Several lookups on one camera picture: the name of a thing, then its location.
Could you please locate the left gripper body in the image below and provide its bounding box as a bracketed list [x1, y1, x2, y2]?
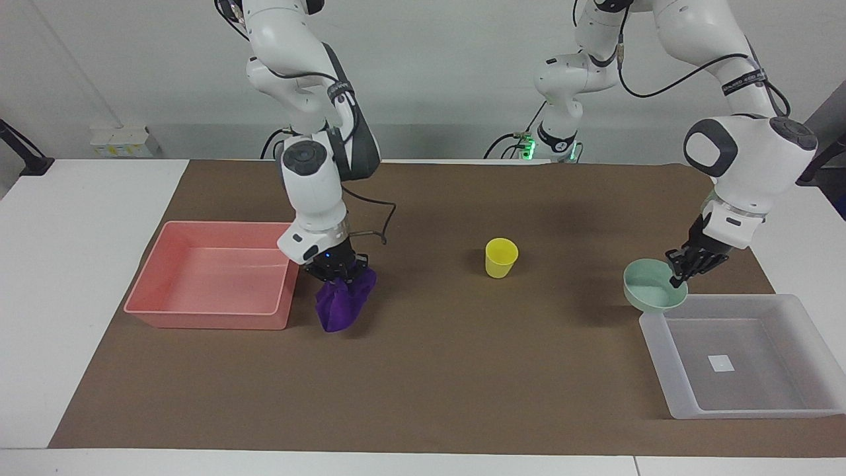
[687, 213, 732, 262]

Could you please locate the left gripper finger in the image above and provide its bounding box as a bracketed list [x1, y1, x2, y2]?
[665, 247, 696, 289]
[690, 251, 728, 277]

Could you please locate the light green bowl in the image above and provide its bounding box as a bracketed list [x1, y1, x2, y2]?
[623, 258, 689, 315]

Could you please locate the white box on floor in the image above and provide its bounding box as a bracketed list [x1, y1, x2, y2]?
[89, 125, 161, 159]

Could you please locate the black cable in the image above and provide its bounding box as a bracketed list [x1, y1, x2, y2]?
[340, 184, 397, 247]
[618, 26, 792, 118]
[260, 127, 293, 161]
[483, 99, 551, 160]

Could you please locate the yellow plastic cup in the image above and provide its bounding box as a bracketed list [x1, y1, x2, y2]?
[484, 238, 519, 280]

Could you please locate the pink plastic box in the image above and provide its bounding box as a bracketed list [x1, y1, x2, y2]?
[124, 221, 301, 331]

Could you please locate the purple cloth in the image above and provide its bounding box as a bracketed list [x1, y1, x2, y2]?
[315, 267, 378, 334]

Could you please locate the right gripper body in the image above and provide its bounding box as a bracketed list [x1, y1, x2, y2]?
[305, 238, 358, 276]

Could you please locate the translucent white plastic box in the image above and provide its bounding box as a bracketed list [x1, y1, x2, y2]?
[638, 294, 846, 420]

